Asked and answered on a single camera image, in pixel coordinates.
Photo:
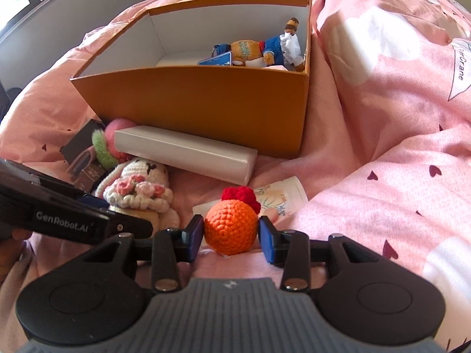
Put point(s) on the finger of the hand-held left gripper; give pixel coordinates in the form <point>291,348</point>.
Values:
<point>128,225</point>
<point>94,201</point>

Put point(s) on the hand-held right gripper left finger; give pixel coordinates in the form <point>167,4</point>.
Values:
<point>196,235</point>

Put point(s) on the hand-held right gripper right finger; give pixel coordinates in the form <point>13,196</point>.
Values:
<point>268,242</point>

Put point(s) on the glittery narrow box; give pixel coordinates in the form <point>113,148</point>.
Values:
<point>92,177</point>

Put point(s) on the crocheted orange ball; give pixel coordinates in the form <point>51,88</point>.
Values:
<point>230,224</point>

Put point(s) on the white lotion tube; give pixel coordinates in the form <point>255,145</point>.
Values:
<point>289,195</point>

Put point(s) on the pink fluffy pom-pom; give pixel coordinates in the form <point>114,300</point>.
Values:
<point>112,139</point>

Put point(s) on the long white box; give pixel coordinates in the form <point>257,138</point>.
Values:
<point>184,154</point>

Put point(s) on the orange cardboard box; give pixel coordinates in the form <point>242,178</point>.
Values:
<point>191,103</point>

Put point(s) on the person's left hand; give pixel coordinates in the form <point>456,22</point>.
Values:
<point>11,261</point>

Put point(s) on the white crocheted bunny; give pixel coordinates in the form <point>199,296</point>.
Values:
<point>140,187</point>

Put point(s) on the pink printed blanket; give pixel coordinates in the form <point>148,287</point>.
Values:
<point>386,117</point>

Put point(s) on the blue card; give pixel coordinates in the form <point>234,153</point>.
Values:
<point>217,59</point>

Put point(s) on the bear doll blue jacket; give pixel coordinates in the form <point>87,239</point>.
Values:
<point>283,46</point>

